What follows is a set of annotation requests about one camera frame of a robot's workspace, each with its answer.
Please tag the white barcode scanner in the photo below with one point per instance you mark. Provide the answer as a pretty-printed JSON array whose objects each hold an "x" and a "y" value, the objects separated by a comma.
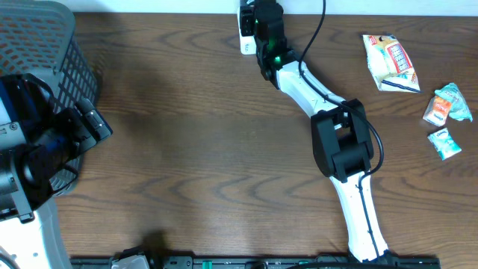
[{"x": 247, "y": 43}]

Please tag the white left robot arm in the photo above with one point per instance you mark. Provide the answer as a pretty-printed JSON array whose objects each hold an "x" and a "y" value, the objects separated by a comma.
[{"x": 36, "y": 144}]

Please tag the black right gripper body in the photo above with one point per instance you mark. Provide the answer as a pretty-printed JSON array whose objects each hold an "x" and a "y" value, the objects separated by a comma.
[{"x": 246, "y": 25}]

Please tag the orange juice carton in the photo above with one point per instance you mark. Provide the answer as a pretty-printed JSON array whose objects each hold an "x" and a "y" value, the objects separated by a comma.
[{"x": 437, "y": 111}]

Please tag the teal snack packet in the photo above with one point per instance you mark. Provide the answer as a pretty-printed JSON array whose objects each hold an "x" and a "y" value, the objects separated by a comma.
[{"x": 459, "y": 109}]

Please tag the teal white drink carton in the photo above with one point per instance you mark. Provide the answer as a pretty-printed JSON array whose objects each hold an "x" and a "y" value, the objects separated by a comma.
[{"x": 444, "y": 144}]

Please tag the grey plastic mesh basket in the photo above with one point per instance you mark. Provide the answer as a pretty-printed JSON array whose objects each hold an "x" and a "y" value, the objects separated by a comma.
[{"x": 37, "y": 37}]

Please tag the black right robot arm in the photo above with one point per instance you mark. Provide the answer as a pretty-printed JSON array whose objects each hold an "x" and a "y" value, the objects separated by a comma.
[{"x": 342, "y": 137}]

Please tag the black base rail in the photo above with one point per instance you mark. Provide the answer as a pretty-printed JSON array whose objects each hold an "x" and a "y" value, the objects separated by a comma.
[{"x": 322, "y": 261}]

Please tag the white blue snack bag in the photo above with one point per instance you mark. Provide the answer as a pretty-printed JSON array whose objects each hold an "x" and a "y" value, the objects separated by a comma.
[{"x": 390, "y": 65}]

